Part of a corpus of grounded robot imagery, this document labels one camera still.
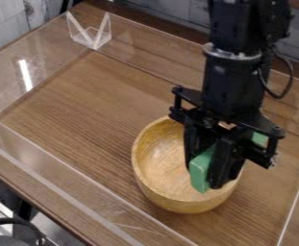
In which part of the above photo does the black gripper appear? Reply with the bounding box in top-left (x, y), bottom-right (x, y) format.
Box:
top-left (169, 43), bottom-right (284, 189)

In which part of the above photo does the green rectangular block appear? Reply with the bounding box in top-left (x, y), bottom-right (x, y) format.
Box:
top-left (187, 130), bottom-right (268, 193)

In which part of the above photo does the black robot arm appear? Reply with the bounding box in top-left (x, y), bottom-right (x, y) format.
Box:
top-left (169, 0), bottom-right (291, 192)

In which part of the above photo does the brown wooden bowl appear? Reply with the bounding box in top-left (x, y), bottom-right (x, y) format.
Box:
top-left (130, 116), bottom-right (239, 214)

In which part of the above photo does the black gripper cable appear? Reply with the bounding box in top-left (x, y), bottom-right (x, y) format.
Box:
top-left (255, 44), bottom-right (295, 100)

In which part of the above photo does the clear acrylic tray enclosure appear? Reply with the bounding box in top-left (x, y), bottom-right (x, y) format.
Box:
top-left (0, 5), bottom-right (299, 246)

